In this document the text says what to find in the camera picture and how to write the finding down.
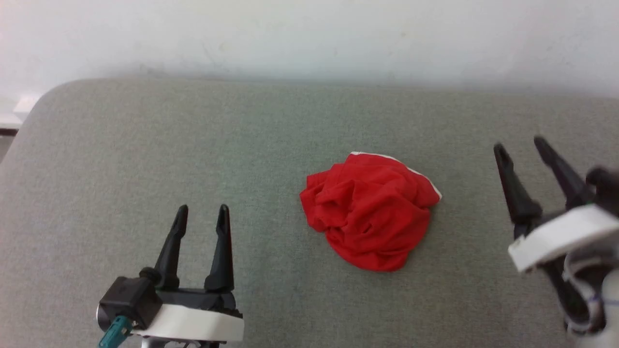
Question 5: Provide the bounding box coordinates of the red jersey garment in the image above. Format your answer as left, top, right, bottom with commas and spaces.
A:
299, 151, 442, 272

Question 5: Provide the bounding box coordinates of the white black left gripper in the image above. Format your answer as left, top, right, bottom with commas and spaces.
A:
130, 203, 245, 348

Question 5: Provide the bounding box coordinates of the grey fabric sofa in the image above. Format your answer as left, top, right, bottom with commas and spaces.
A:
0, 77, 619, 348

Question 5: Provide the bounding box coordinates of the teal cable connector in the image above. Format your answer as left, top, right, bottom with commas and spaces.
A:
98, 315, 133, 348

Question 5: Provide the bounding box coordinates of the thin right gripper cable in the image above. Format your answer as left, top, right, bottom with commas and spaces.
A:
562, 251, 606, 335

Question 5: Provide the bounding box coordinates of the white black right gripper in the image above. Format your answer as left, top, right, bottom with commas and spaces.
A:
493, 136, 619, 334

